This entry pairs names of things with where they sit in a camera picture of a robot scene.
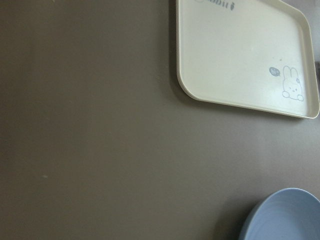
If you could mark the blue plate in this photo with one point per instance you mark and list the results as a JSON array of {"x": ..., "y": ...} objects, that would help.
[{"x": 288, "y": 214}]

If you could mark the cream rabbit tray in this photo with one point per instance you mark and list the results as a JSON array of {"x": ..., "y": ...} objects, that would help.
[{"x": 253, "y": 54}]

